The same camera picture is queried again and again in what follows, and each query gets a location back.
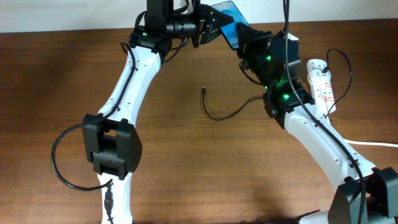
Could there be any blue Galaxy smartphone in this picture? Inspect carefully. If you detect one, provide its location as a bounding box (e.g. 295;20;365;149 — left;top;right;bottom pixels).
211;1;249;50

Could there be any white power strip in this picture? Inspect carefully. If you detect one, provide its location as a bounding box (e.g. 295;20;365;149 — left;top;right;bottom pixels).
307;59;336;115

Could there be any black charger cable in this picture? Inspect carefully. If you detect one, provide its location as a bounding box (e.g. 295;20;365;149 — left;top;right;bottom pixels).
201;86;265;122

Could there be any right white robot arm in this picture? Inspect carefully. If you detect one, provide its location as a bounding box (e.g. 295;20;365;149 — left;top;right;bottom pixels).
236;22;397;224

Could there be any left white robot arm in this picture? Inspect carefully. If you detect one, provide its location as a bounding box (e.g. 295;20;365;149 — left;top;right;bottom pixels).
82;1;234;223

